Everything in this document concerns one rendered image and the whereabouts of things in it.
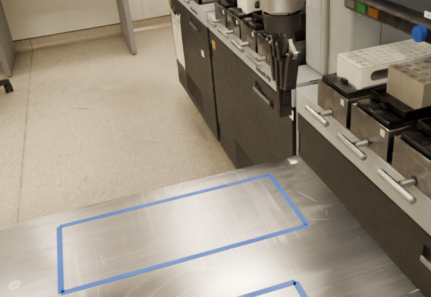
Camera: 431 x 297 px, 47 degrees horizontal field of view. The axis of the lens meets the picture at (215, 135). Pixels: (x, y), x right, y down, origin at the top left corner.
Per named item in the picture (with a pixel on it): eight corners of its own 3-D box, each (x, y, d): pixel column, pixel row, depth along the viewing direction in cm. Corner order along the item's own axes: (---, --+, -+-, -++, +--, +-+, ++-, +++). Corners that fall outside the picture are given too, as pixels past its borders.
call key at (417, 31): (415, 38, 90) (417, 22, 88) (426, 43, 87) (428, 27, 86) (410, 40, 89) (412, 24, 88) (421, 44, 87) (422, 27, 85)
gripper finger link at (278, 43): (292, 36, 102) (295, 38, 101) (293, 86, 108) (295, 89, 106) (274, 40, 102) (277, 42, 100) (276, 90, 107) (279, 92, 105)
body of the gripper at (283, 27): (308, 11, 97) (308, 56, 101) (290, 2, 104) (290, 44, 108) (272, 17, 95) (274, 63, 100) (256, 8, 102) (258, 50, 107)
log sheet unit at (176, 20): (176, 59, 299) (169, 0, 281) (187, 75, 275) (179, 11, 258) (172, 60, 298) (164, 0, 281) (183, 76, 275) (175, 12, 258)
